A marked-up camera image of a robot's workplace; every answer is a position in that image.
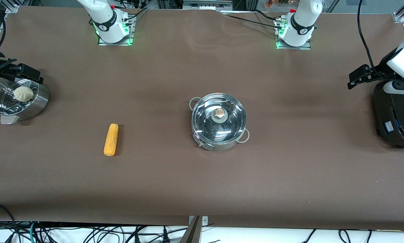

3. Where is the yellow corn cob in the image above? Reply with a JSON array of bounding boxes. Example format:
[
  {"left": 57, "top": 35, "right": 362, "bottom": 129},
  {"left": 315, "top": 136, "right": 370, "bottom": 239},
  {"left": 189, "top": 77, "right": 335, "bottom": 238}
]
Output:
[{"left": 104, "top": 124, "right": 119, "bottom": 157}]

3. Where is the glass pot lid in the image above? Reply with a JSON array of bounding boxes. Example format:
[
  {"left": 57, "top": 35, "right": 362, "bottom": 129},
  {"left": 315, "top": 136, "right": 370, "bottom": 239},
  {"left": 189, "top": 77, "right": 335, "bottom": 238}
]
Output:
[{"left": 192, "top": 96, "right": 247, "bottom": 141}]

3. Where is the stainless steel steamer pot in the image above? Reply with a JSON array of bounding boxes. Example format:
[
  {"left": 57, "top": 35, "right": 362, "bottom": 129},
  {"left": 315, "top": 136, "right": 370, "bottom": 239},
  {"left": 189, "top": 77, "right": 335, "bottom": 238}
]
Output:
[{"left": 0, "top": 77, "right": 50, "bottom": 125}]

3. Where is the white steamed bun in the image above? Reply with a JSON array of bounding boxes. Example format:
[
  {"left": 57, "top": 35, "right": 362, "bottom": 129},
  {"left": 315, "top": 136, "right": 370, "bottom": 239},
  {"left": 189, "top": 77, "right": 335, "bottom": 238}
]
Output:
[{"left": 14, "top": 86, "right": 34, "bottom": 103}]

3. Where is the black round appliance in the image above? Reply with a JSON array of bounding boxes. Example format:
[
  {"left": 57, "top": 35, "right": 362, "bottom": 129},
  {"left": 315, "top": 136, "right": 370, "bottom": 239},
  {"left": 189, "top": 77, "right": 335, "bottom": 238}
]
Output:
[{"left": 372, "top": 81, "right": 404, "bottom": 150}]

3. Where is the brown table cloth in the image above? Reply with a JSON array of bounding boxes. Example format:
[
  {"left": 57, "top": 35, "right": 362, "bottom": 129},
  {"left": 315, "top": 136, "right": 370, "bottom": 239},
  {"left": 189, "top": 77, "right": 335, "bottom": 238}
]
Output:
[{"left": 0, "top": 5, "right": 404, "bottom": 231}]

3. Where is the grey metal box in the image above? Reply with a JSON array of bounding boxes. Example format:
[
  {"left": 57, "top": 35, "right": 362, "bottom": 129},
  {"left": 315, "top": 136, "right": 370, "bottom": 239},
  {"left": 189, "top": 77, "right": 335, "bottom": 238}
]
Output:
[{"left": 183, "top": 0, "right": 233, "bottom": 10}]

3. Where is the grey metal bar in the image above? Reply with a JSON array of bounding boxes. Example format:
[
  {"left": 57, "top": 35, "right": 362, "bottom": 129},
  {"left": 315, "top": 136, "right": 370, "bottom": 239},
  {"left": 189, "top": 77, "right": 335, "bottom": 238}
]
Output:
[{"left": 180, "top": 216, "right": 202, "bottom": 243}]

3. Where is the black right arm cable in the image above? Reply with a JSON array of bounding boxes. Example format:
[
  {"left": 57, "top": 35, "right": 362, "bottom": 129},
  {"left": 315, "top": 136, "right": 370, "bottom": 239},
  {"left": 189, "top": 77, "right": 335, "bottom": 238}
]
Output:
[{"left": 0, "top": 16, "right": 7, "bottom": 50}]

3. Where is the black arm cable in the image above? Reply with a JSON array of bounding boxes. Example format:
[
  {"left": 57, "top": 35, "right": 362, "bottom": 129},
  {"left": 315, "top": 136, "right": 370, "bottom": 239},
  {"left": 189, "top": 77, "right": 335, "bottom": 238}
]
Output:
[
  {"left": 357, "top": 0, "right": 384, "bottom": 79},
  {"left": 0, "top": 16, "right": 7, "bottom": 50}
]

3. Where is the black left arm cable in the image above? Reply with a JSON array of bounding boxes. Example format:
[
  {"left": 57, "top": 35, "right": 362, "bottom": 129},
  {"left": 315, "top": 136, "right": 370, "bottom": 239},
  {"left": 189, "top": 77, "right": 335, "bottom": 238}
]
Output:
[{"left": 357, "top": 0, "right": 384, "bottom": 79}]

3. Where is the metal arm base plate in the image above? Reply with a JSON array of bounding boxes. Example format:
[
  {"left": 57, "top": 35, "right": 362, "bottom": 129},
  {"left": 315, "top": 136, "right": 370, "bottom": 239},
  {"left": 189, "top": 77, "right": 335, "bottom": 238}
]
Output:
[
  {"left": 275, "top": 19, "right": 312, "bottom": 50},
  {"left": 98, "top": 15, "right": 135, "bottom": 46}
]

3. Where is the black cable on table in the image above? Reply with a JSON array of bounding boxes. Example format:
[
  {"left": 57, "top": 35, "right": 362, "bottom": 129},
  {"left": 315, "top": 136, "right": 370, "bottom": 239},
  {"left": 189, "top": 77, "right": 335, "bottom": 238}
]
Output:
[
  {"left": 252, "top": 9, "right": 283, "bottom": 21},
  {"left": 222, "top": 13, "right": 283, "bottom": 30}
]

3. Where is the thick black cable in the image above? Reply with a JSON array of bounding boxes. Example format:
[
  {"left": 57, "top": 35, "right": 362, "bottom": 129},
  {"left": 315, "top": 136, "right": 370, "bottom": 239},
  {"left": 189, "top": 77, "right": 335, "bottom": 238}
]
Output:
[{"left": 0, "top": 202, "right": 20, "bottom": 243}]

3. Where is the small metal bracket plate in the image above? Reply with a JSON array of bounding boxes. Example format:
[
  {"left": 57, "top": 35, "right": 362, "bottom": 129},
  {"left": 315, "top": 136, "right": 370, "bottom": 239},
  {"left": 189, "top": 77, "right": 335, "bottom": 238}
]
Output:
[{"left": 188, "top": 215, "right": 208, "bottom": 226}]

